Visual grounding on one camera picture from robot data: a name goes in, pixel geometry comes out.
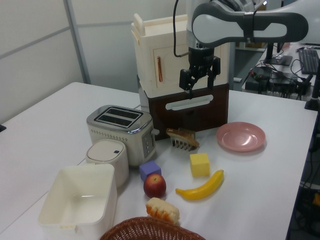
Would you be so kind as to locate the black electronics box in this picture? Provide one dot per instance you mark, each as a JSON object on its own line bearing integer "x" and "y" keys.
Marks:
{"x": 262, "y": 80}

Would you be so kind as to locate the orange striped bread roll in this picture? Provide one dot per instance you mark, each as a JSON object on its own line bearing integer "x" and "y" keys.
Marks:
{"x": 163, "y": 210}

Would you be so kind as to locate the black keyboard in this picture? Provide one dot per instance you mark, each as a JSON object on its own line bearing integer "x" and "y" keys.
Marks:
{"x": 310, "y": 61}

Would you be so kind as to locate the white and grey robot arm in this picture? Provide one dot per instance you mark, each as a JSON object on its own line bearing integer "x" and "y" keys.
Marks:
{"x": 225, "y": 27}

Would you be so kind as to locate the cream plastic open box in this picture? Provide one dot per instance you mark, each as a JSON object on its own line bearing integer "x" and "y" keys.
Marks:
{"x": 75, "y": 200}

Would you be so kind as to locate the yellow banana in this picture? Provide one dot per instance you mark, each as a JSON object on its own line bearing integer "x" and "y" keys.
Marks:
{"x": 200, "y": 191}

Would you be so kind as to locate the chrome and cream toaster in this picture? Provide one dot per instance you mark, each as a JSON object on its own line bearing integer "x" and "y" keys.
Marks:
{"x": 117, "y": 135}

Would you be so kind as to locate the small white lidded bin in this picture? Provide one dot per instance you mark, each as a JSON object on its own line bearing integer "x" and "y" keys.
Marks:
{"x": 107, "y": 155}

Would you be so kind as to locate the brown toast rack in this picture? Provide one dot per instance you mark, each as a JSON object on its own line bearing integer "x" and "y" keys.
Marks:
{"x": 178, "y": 142}

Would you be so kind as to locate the silver partition post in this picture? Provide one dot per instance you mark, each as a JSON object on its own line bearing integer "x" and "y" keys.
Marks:
{"x": 78, "y": 42}

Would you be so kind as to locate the yellow cube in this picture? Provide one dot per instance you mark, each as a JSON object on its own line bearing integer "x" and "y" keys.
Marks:
{"x": 199, "y": 166}

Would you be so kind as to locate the black monitor stand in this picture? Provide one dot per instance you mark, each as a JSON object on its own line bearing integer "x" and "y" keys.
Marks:
{"x": 275, "y": 58}

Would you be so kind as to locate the pink plate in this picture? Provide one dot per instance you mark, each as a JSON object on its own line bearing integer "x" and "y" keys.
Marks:
{"x": 240, "y": 136}

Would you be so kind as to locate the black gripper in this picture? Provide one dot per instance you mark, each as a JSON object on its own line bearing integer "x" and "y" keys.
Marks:
{"x": 201, "y": 60}

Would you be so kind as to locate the purple cube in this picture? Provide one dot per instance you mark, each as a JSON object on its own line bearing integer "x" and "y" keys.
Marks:
{"x": 149, "y": 168}

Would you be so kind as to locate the red apple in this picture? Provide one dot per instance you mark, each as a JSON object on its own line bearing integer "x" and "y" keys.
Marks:
{"x": 155, "y": 186}

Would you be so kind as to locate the brown wicker basket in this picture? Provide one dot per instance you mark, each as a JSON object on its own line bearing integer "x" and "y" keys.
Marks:
{"x": 150, "y": 230}

